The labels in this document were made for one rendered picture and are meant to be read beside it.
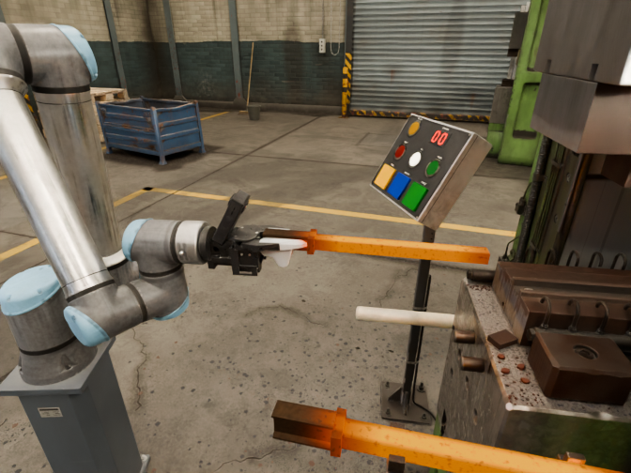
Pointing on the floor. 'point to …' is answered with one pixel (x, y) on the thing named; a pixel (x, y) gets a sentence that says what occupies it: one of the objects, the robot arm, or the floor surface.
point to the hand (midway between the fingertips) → (301, 238)
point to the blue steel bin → (151, 126)
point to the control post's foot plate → (391, 404)
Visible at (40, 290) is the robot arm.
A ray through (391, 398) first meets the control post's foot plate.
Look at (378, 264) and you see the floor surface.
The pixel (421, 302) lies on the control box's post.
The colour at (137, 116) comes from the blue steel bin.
